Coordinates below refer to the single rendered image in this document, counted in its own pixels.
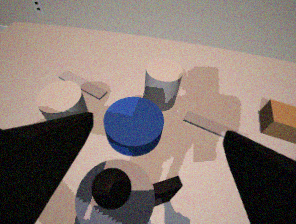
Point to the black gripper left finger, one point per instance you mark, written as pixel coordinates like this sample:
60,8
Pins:
33,160

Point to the grey flat bar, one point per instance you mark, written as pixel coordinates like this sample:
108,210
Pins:
208,125
86,86

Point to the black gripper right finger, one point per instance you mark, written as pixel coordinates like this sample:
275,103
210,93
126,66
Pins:
265,179

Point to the grey cylinder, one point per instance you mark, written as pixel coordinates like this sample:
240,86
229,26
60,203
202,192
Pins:
162,81
61,99

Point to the blue cylinder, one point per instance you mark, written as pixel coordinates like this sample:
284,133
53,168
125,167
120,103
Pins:
133,126

